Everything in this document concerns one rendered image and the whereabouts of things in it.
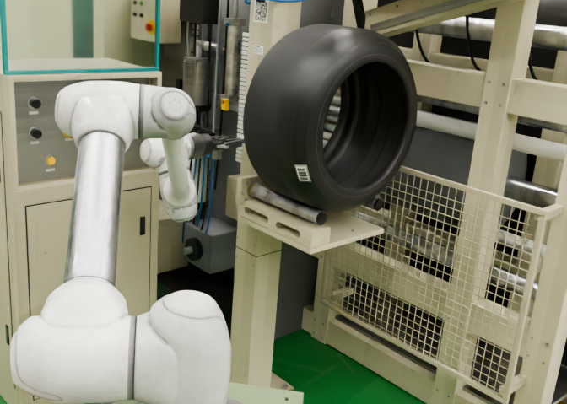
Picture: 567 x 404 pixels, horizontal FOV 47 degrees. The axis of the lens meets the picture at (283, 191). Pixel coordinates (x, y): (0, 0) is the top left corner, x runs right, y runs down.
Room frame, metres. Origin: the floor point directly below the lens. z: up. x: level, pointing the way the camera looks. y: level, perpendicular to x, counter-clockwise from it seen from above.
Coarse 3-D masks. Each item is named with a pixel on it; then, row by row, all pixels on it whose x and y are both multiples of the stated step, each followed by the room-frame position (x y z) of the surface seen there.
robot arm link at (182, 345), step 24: (168, 312) 1.06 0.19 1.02; (192, 312) 1.06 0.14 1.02; (216, 312) 1.09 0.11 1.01; (144, 336) 1.04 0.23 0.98; (168, 336) 1.03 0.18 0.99; (192, 336) 1.03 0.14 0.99; (216, 336) 1.06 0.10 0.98; (144, 360) 1.02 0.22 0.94; (168, 360) 1.02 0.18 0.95; (192, 360) 1.03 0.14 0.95; (216, 360) 1.05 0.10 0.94; (144, 384) 1.01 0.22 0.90; (168, 384) 1.02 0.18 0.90; (192, 384) 1.02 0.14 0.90; (216, 384) 1.05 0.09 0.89
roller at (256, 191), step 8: (256, 184) 2.23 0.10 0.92; (256, 192) 2.18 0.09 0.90; (264, 192) 2.16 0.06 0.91; (272, 192) 2.15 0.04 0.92; (264, 200) 2.16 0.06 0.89; (272, 200) 2.12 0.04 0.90; (280, 200) 2.10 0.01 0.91; (288, 200) 2.08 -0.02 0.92; (288, 208) 2.07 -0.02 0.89; (296, 208) 2.04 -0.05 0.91; (304, 208) 2.02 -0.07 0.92; (312, 208) 2.01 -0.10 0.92; (304, 216) 2.01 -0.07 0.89; (312, 216) 1.98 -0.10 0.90; (320, 216) 1.97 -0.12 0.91; (320, 224) 1.98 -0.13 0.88
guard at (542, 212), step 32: (448, 192) 2.19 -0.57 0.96; (480, 192) 2.10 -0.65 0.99; (384, 224) 2.38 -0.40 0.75; (448, 224) 2.18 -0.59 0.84; (544, 224) 1.94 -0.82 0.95; (512, 256) 2.00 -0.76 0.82; (448, 288) 2.15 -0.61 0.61; (352, 320) 2.44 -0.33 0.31; (416, 352) 2.21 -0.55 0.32; (512, 352) 1.94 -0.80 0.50; (480, 384) 2.02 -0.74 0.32; (512, 384) 1.94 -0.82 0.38
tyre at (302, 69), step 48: (288, 48) 2.06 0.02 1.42; (336, 48) 1.98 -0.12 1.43; (384, 48) 2.09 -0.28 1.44; (288, 96) 1.92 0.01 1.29; (384, 96) 2.37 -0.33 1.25; (288, 144) 1.89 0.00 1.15; (336, 144) 2.38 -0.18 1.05; (384, 144) 2.33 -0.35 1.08; (288, 192) 2.02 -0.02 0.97; (336, 192) 1.98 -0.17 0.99
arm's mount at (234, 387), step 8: (232, 384) 1.25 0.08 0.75; (240, 384) 1.25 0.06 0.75; (232, 392) 1.22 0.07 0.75; (240, 392) 1.22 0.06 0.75; (248, 392) 1.23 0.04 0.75; (256, 392) 1.23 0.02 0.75; (264, 392) 1.23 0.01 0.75; (272, 392) 1.23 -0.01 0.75; (280, 392) 1.24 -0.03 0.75; (288, 392) 1.24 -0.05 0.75; (296, 392) 1.24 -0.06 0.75; (240, 400) 1.20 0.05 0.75; (248, 400) 1.20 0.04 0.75; (256, 400) 1.20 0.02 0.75; (264, 400) 1.20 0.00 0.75; (272, 400) 1.21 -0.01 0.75; (280, 400) 1.21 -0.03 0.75; (288, 400) 1.21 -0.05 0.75; (296, 400) 1.21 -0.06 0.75
